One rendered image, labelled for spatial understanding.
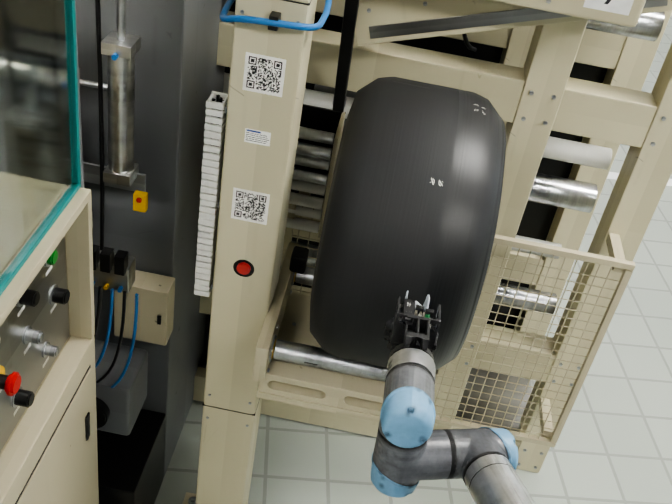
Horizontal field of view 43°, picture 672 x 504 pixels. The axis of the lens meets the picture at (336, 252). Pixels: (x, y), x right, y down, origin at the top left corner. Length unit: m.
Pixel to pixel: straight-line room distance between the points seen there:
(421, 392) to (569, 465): 1.92
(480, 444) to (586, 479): 1.80
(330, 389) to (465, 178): 0.60
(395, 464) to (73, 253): 0.80
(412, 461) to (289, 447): 1.62
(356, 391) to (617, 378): 1.83
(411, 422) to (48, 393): 0.83
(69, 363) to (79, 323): 0.09
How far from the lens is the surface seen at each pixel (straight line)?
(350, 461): 2.88
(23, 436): 1.71
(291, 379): 1.87
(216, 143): 1.69
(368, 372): 1.86
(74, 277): 1.79
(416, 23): 1.94
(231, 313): 1.92
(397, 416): 1.21
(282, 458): 2.85
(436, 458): 1.31
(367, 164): 1.53
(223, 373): 2.04
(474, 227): 1.53
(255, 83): 1.60
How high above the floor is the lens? 2.18
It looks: 36 degrees down
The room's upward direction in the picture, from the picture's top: 10 degrees clockwise
